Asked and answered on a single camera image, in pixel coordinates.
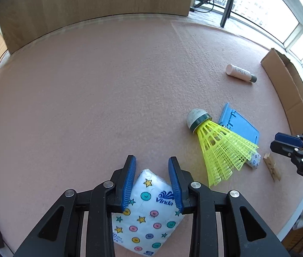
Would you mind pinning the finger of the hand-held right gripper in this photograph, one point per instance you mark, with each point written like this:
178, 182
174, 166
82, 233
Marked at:
288, 139
285, 150

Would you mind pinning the star printed tissue pack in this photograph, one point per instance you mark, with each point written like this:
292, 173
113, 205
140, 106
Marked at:
151, 219

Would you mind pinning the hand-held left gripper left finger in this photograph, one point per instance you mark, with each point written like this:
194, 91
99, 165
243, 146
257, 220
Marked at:
128, 182

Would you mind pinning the blue plastic board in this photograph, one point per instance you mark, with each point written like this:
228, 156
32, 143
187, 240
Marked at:
243, 127

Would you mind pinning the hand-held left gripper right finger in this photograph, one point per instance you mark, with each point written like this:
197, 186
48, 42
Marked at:
174, 184

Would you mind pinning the brown cardboard box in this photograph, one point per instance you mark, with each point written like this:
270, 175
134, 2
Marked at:
288, 85

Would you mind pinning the pink white tube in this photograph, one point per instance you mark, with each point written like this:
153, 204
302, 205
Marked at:
238, 72

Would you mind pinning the wooden clothespin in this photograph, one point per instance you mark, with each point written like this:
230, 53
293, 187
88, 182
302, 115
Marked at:
273, 168

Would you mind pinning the light wooden board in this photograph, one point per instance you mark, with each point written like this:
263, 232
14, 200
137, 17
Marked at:
87, 0

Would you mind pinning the pink mat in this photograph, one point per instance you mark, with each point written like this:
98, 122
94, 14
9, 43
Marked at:
87, 99

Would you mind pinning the black tripod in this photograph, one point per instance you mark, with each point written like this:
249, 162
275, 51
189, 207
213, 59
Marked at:
227, 8

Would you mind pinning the yellow plastic shuttlecock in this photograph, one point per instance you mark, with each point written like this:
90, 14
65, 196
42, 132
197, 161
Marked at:
221, 150

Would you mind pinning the small white patterned roll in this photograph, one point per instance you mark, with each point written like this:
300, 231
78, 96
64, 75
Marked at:
254, 162

